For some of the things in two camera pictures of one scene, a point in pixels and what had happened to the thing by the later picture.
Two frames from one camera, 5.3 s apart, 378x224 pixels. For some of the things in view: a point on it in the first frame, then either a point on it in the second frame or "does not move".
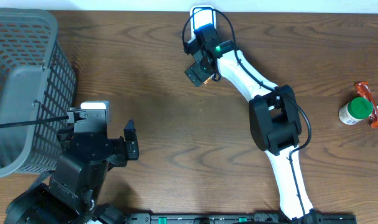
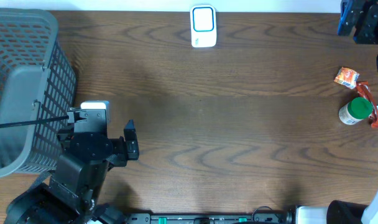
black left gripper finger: x=132 y=144 does not move
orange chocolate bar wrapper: x=375 y=117 does not move
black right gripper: x=201 y=76 -> x=377 y=14
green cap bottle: x=355 y=109 does not move
